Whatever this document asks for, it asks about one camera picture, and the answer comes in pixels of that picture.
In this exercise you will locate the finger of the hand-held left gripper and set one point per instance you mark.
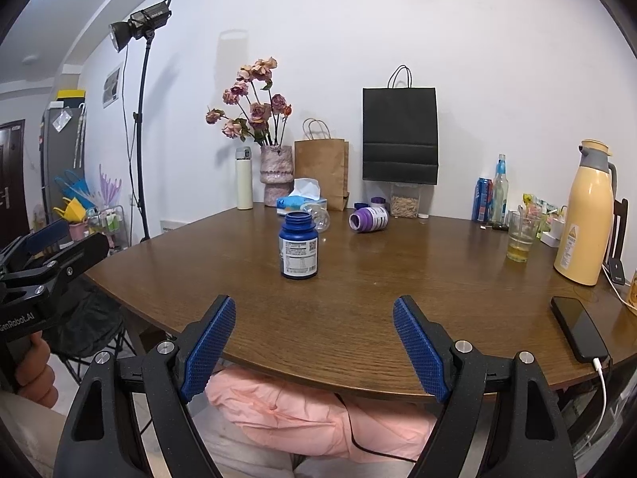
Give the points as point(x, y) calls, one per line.
point(47, 235)
point(79, 256)

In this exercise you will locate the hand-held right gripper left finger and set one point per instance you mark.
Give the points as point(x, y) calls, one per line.
point(209, 348)

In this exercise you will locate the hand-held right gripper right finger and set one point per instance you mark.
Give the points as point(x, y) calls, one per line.
point(420, 348)

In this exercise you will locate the person's left forearm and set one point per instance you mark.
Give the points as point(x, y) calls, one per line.
point(22, 438)

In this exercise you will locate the person's left hand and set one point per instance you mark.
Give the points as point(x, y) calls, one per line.
point(37, 376)

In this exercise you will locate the metal storage cart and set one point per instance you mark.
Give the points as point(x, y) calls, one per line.
point(102, 221)

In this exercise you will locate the black folding chair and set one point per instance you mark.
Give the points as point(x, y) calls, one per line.
point(94, 318)

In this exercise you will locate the dark entrance door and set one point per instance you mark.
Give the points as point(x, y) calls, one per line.
point(11, 174)

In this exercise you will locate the purple plastic hangers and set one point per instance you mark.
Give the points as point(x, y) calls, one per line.
point(110, 186)

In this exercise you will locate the grey refrigerator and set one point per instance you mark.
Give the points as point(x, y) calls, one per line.
point(57, 149)

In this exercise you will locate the pink cushion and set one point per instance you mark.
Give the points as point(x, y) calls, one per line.
point(298, 413)

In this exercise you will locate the blue plastic bottle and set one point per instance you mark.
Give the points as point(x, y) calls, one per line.
point(298, 249)

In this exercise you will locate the purple plastic bottle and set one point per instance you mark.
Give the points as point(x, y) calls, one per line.
point(371, 219)

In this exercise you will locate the yellow box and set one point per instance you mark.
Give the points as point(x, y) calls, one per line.
point(71, 98)

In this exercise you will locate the drinking glass with yellow liquid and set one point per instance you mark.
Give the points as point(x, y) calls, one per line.
point(520, 246)

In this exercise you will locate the clear oat container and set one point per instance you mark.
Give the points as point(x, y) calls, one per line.
point(404, 201)

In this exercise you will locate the small purple jar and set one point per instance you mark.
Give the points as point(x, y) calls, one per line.
point(378, 202)

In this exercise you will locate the blue drink can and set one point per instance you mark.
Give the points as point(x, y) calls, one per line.
point(481, 201)

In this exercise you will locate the black smartphone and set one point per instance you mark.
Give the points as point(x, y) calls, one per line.
point(580, 326)

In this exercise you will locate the clear plastic bottle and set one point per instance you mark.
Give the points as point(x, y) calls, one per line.
point(321, 219)

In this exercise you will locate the white thermos bottle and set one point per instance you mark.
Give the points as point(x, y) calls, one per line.
point(244, 181)

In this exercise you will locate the white charger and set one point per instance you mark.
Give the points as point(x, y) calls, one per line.
point(552, 236)

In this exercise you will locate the glass bottle with blue label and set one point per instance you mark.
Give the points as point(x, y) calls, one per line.
point(499, 194)

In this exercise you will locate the blue tissue box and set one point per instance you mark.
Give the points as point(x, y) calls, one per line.
point(303, 199)

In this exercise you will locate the colourful snack packets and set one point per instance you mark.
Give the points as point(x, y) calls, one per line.
point(545, 209)

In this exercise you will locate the pink ceramic vase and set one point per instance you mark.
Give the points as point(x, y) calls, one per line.
point(276, 169)

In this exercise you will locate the brown paper bag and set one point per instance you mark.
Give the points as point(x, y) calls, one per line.
point(321, 169)

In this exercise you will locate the yellow thermos jug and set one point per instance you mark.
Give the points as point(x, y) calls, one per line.
point(585, 224)

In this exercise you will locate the black paper bag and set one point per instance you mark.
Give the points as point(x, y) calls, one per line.
point(400, 129)

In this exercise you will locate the dried pink flowers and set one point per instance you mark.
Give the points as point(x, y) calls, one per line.
point(259, 109)

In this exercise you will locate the black studio light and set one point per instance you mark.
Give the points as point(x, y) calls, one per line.
point(147, 17)

